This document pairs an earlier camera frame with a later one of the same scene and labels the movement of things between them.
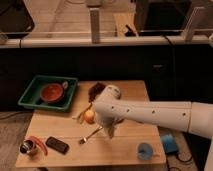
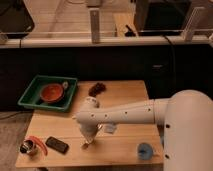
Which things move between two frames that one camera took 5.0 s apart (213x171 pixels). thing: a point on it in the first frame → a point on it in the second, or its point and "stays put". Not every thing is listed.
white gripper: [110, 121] → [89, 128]
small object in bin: [65, 84] stays put
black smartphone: [57, 145] stays put
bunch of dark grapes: [95, 91] stays put
